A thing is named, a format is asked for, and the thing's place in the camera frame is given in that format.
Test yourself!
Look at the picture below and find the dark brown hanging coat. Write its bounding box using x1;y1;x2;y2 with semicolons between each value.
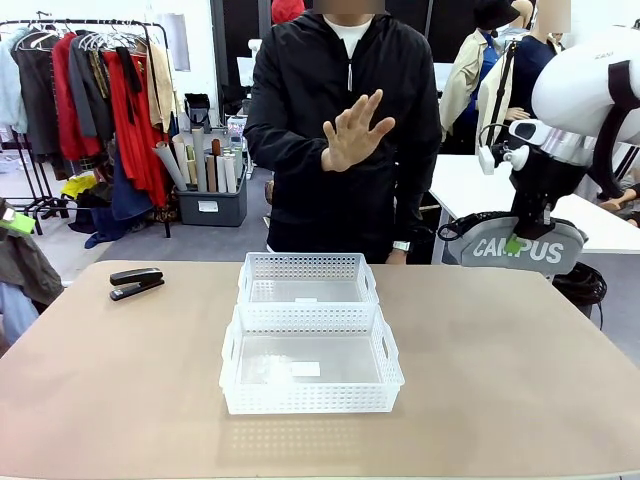
12;43;64;157

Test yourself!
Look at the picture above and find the person's right hand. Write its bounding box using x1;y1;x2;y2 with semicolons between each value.
321;88;396;174

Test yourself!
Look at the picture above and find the tall gray paper roll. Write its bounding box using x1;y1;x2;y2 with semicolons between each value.
191;126;208;194

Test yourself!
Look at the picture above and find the mannequin in navy top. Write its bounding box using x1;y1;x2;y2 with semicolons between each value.
477;27;566;137

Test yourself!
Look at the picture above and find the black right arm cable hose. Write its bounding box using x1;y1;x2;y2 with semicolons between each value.
593;59;640;201

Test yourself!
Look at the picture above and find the beige hanging garment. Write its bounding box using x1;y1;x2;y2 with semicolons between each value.
146;41;177;135

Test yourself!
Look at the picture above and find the mannequin in beige trench coat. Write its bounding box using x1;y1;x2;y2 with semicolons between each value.
439;0;507;151

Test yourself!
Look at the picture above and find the black cable coil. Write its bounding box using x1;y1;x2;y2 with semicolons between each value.
552;262;609;307

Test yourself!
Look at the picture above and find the red hanging jacket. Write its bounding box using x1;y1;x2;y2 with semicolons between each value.
51;32;101;162

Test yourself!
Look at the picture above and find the white paper roll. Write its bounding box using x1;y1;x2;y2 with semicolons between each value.
223;153;239;194

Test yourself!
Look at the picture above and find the long red dress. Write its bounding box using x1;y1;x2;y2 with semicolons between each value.
103;48;170;209

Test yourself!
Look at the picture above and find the gray hanging garment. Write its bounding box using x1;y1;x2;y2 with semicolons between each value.
68;33;115;141

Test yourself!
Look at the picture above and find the yellow garment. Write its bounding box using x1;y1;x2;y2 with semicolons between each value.
61;174;102;200

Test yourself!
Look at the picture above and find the black sleeved right forearm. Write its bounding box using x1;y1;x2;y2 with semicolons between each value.
243;118;335;175

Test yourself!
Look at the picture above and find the black stapler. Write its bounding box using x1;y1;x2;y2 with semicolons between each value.
108;267;166;303

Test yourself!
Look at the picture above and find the person in black jacket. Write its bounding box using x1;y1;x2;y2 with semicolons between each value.
243;0;444;265

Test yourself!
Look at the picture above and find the navy hanging garment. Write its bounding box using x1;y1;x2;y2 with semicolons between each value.
111;144;155;221

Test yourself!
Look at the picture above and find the white perforated plastic basket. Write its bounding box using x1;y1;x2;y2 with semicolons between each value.
237;252;381;306
218;299;405;416

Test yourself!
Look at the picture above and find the blue garment heap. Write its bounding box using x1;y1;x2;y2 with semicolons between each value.
83;203;157;250

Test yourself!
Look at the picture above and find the black hat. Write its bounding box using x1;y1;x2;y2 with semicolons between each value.
473;0;526;32

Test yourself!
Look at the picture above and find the beige paper roll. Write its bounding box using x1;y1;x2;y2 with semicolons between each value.
172;133;192;187

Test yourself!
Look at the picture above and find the thin black camera cable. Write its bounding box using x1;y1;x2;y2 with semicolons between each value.
477;122;511;151

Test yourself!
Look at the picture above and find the light blue hanging garment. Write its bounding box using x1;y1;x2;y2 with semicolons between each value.
0;39;29;135

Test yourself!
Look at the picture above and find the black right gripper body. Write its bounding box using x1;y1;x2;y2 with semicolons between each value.
508;144;587;207

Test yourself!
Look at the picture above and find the brown jacket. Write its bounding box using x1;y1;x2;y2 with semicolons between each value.
0;197;65;307

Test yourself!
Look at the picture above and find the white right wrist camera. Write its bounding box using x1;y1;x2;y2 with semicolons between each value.
477;141;530;176

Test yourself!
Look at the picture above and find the black sleeved left forearm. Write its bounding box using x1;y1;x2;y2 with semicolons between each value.
394;164;442;247

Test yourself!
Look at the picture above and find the slanted gray paper roll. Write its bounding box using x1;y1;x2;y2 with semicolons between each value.
152;141;189;192

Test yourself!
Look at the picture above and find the gray storage bin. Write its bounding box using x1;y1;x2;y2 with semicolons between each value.
174;167;250;228

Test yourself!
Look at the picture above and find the black metal clothes rack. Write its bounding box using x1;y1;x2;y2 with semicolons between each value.
0;18;179;239

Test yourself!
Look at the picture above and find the pale wall poster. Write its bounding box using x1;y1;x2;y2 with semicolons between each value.
167;12;192;74

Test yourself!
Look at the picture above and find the red garment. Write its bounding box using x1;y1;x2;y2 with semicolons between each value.
271;0;307;25

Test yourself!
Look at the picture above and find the light blue cloth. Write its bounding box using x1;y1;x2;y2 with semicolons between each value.
0;282;40;347

